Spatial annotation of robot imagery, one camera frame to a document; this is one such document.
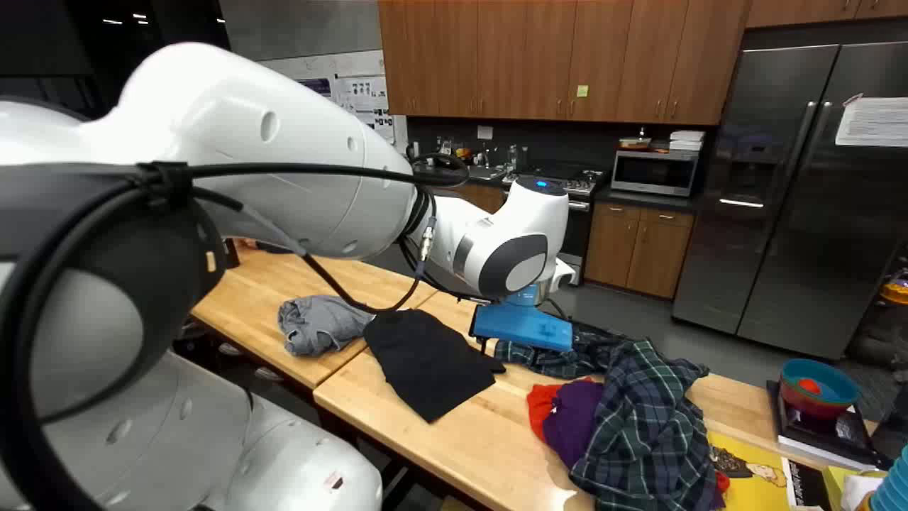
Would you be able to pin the grey crumpled garment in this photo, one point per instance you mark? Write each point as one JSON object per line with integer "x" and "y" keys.
{"x": 317, "y": 326}

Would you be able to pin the green blue checked shirt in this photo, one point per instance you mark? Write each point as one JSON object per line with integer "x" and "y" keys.
{"x": 643, "y": 426}

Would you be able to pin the black folded garment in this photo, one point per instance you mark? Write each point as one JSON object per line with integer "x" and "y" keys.
{"x": 428, "y": 365}

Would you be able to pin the red orange garment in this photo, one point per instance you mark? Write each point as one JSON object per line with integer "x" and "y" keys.
{"x": 537, "y": 405}

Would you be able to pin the stack of blue cups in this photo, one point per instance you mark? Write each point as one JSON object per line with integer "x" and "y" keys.
{"x": 895, "y": 487}

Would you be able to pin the yellow box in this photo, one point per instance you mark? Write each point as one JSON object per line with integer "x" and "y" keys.
{"x": 753, "y": 478}

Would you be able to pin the silver microwave oven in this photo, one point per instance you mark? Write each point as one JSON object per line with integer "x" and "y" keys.
{"x": 655, "y": 174}

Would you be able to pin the stainless steel refrigerator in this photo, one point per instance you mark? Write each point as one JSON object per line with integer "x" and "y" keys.
{"x": 785, "y": 201}

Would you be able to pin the white wall poster board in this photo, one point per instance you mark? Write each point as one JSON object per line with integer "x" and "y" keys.
{"x": 365, "y": 89}

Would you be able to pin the yellow sticky note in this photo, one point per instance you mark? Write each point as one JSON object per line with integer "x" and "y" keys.
{"x": 582, "y": 91}

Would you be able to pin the teal bowl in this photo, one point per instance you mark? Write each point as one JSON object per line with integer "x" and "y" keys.
{"x": 821, "y": 378}

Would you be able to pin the wooden wall cabinets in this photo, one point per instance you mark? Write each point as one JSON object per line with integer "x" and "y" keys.
{"x": 558, "y": 57}

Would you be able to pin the stack of white plates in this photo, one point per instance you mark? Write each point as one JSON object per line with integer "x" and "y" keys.
{"x": 687, "y": 141}

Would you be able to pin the purple shirt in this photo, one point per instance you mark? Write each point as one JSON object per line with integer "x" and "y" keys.
{"x": 571, "y": 421}

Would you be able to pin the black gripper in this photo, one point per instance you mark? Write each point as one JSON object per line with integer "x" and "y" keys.
{"x": 527, "y": 357}

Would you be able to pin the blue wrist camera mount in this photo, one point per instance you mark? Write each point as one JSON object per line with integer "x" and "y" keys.
{"x": 524, "y": 328}

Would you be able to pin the wooden cabinet over refrigerator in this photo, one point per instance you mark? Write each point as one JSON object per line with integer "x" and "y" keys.
{"x": 825, "y": 12}

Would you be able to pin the white paper sheet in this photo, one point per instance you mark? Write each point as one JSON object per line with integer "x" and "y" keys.
{"x": 875, "y": 120}

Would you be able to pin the built-in kitchen oven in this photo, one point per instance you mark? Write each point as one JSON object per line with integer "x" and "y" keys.
{"x": 587, "y": 214}

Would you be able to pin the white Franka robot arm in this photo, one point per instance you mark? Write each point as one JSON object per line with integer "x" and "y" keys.
{"x": 236, "y": 123}

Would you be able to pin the narrow wooden base cabinet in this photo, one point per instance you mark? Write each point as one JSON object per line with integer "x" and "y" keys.
{"x": 638, "y": 249}

